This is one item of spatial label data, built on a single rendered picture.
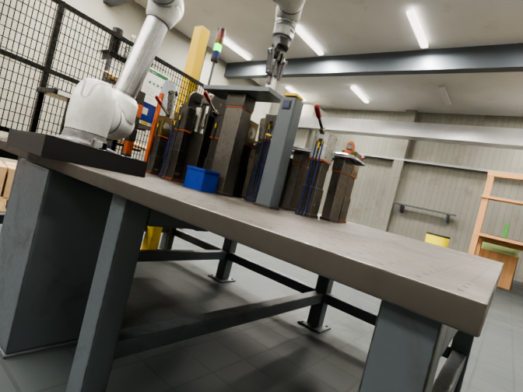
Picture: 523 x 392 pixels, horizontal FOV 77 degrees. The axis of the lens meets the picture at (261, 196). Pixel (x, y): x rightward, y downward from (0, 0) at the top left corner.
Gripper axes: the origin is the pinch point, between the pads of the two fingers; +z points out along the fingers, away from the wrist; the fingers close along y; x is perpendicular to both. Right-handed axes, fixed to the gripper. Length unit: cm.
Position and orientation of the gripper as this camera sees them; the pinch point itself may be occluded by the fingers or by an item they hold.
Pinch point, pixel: (270, 85)
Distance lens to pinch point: 147.1
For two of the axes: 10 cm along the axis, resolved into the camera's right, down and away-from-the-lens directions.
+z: -2.4, 9.7, 0.2
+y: 5.5, 1.2, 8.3
